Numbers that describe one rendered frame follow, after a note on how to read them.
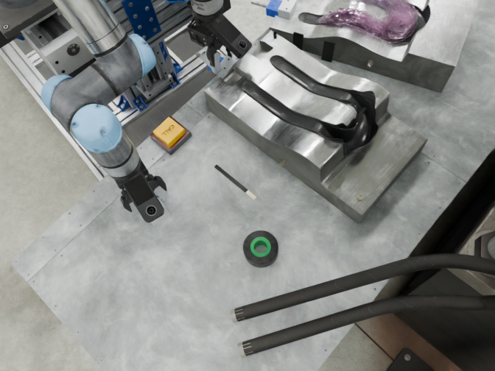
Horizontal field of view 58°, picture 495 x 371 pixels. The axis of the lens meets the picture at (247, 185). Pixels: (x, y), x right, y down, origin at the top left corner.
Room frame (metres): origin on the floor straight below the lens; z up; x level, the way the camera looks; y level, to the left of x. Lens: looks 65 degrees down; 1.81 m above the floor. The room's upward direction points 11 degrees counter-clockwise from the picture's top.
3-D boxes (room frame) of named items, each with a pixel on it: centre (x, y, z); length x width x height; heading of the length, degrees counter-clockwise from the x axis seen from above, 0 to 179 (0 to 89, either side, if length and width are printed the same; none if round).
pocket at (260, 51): (0.81, -0.10, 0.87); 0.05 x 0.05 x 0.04; 38
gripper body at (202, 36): (0.84, 0.02, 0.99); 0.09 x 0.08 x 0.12; 45
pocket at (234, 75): (0.74, -0.01, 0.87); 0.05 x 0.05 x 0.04; 38
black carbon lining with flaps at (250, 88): (0.61, -0.19, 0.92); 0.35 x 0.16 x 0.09; 38
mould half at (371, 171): (0.59, -0.19, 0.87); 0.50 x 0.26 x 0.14; 38
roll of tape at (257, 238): (0.29, 0.00, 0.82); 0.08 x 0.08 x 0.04
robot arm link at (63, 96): (0.55, 0.28, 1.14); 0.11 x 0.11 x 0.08; 35
